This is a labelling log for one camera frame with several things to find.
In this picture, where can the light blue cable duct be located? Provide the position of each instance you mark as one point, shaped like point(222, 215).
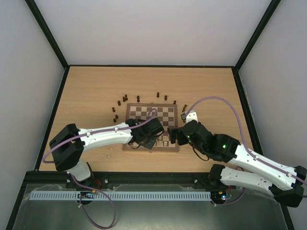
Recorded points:
point(120, 196)

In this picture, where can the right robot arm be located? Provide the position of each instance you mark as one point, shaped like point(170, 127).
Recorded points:
point(238, 166)

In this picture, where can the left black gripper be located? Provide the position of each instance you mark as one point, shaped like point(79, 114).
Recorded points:
point(150, 144)

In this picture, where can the black aluminium frame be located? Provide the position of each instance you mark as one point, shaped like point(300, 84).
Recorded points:
point(44, 177)

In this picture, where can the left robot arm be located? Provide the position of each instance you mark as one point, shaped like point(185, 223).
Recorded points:
point(70, 143)

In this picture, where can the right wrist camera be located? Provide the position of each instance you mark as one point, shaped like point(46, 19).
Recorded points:
point(188, 117)

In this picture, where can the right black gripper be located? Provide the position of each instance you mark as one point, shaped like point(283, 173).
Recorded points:
point(179, 135)

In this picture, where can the wooden chess board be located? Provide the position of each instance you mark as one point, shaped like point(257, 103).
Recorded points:
point(167, 115)

